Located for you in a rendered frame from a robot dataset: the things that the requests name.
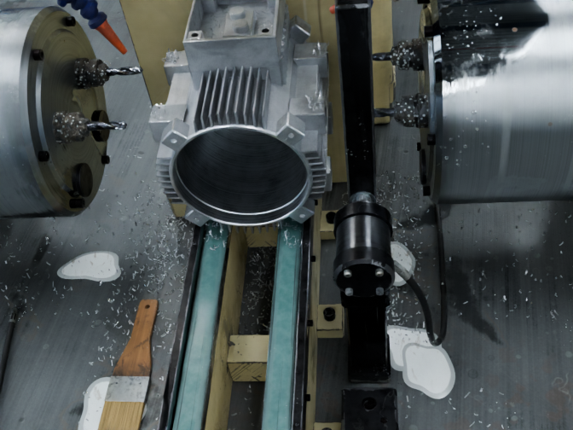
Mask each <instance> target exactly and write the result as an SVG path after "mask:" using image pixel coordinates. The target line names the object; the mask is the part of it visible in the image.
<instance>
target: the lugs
mask: <svg viewBox="0 0 573 430"><path fill-rule="evenodd" d="M289 28H290V35H291V38H292V39H293V40H295V41H296V42H297V43H299V44H303V43H304V42H305V41H306V40H307V39H308V38H309V37H310V34H311V25H310V24H309V23H307V22H306V21H304V20H303V19H301V18H300V17H299V16H297V15H295V16H294V17H293V18H292V19H291V20H290V26H289ZM305 125H306V124H305V122H303V121H302V120H301V119H299V118H298V117H296V116H295V115H293V114H292V113H290V112H287V113H286V114H285V115H284V116H282V117H281V118H280V119H279V120H278V121H277V125H276V133H275V134H276V135H277V136H278V137H279V138H281V139H283V140H284V141H286V142H288V143H289V144H291V145H292V146H294V145H295V144H296V143H298V142H299V141H300V140H301V139H302V138H303V137H304V136H305ZM189 126H190V125H188V124H186V123H184V122H183V121H181V120H180V119H178V118H174V119H173V120H172V121H171V122H170V123H169V124H168V125H167V126H166V127H165V128H164V129H163V133H162V137H161V140H160V142H161V143H162V144H164V145H165V146H167V147H168V148H171V149H173V150H174V151H177V150H178V149H179V148H180V147H181V145H182V144H184V143H185V142H186V141H187V140H188V131H189ZM314 214H315V201H314V200H307V201H306V202H305V203H304V204H303V205H302V206H301V207H300V208H299V209H298V210H297V211H296V212H295V213H294V214H292V215H291V216H289V217H290V218H292V219H294V220H296V221H297V222H299V223H301V224H302V223H303V222H305V221H306V220H307V219H308V218H310V217H311V216H313V215H314ZM184 218H185V219H187V220H188V221H190V222H192V223H194V224H196V225H198V226H200V227H201V226H203V225H204V224H205V223H206V222H207V221H208V220H210V219H209V218H205V217H203V216H202V215H200V214H198V213H197V212H195V211H194V210H192V209H191V208H190V207H189V206H186V211H185V215H184Z"/></svg>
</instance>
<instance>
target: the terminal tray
mask: <svg viewBox="0 0 573 430"><path fill-rule="evenodd" d="M226 6H228V7H227V8H226ZM267 7H268V8H267ZM222 8H223V9H225V8H226V9H225V10H226V12H225V10H223V11H222ZM267 9H268V11H266V10H267ZM255 10H256V11H257V12H258V13H259V14H260V15H258V14H257V13H256V11H255ZM262 11H263V12H262ZM264 11H266V12H264ZM271 11H272V12H273V13H274V15H273V14H272V13H271ZM223 12H224V13H225V14H226V15H225V14H223ZM264 13H265V14H264ZM266 13H268V14H266ZM211 14H214V16H216V17H214V16H211ZM255 17H257V19H258V22H257V21H256V19H255ZM212 18H214V19H215V20H217V21H218V23H217V24H215V23H216V22H215V21H214V20H213V19H212ZM266 18H267V19H266ZM221 21H222V22H221ZM224 22H225V24H224ZM270 22H271V23H274V24H270ZM219 23H220V27H219ZM263 24H265V26H263ZM215 25H217V26H216V27H215V28H213V27H214V26H215ZM271 25H272V26H271ZM289 26H290V18H289V11H288V5H287V4H286V0H193V3H192V8H191V11H190V15H189V18H188V24H187V28H186V32H185V35H184V39H183V46H184V49H185V53H186V56H187V60H188V69H189V72H190V76H191V79H192V83H193V86H194V89H195V90H196V91H197V90H198V89H199V88H200V81H201V77H202V73H203V74H204V75H205V80H206V83H207V82H208V78H209V73H210V71H212V75H213V78H214V81H215V80H216V76H217V69H218V68H219V70H220V73H221V77H222V79H223V76H224V71H225V67H226V68H227V69H228V71H229V77H230V78H232V73H233V67H235V69H236V72H237V76H238V77H240V72H241V67H244V70H245V74H246V77H249V71H250V67H252V71H253V75H254V78H258V69H259V68H260V69H261V74H262V78H263V80H266V74H267V70H268V69H269V75H270V79H271V82H272V83H275V84H278V85H280V86H283V85H284V84H287V79H286V78H287V70H288V69H287V64H288V57H289V54H288V51H289V45H290V38H291V35H290V28H289ZM211 28H212V30H213V32H214V34H215V35H213V37H212V38H211V36H212V30H211ZM201 30H202V31H204V32H202V31H201ZM205 32H207V33H208V34H207V33H205ZM256 34H257V35H256Z"/></svg>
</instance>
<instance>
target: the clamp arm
mask: <svg viewBox="0 0 573 430"><path fill-rule="evenodd" d="M334 9H335V21H336V33H337V45H338V58H339V80H340V92H341V104H342V116H343V128H344V151H345V163H346V175H347V187H348V199H349V204H350V203H352V202H355V199H354V198H355V197H356V201H358V200H363V195H365V196H366V200H368V201H371V199H372V202H374V203H377V187H376V159H375V132H374V104H373V51H372V23H371V0H335V4H334Z"/></svg>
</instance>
